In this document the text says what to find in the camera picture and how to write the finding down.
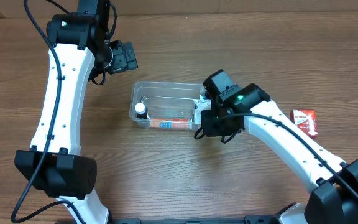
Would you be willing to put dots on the clear plastic container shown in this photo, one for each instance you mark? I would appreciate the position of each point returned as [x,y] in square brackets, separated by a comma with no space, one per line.
[166,100]

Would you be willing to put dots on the red Haleon box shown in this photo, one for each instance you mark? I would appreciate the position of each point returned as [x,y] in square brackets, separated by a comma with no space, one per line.
[305,119]

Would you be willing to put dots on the orange tube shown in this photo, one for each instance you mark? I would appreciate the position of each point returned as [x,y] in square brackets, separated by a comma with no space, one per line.
[181,124]

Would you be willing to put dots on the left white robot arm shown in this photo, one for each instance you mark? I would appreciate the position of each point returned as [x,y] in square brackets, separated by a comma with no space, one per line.
[81,49]

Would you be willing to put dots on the dark bottle white cap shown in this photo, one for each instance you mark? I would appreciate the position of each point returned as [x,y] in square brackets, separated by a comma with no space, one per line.
[141,111]

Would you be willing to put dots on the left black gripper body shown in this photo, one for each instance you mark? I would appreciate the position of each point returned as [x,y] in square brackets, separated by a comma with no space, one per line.
[124,58]

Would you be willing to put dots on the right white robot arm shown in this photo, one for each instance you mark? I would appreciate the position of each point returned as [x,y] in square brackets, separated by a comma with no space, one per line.
[331,182]

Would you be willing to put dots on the white medicine box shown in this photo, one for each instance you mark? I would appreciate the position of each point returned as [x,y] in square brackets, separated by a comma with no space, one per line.
[202,103]

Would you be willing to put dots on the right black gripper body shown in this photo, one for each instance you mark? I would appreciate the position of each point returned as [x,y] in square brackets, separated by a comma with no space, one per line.
[206,112]

